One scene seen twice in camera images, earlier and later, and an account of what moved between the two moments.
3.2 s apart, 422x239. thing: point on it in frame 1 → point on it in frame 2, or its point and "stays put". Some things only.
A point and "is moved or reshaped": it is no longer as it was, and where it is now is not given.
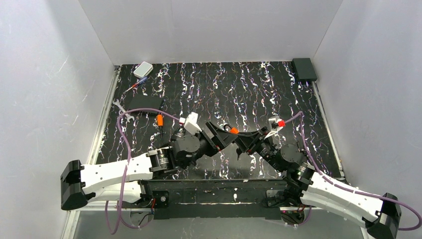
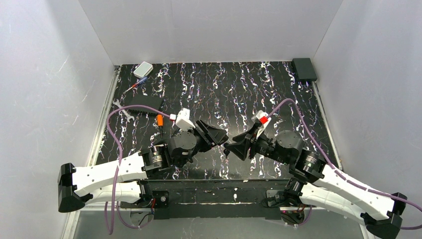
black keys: [239, 152] is moved or reshaped
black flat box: [152, 101] stays put
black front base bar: [231, 198] stays put
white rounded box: [144, 69] stays put
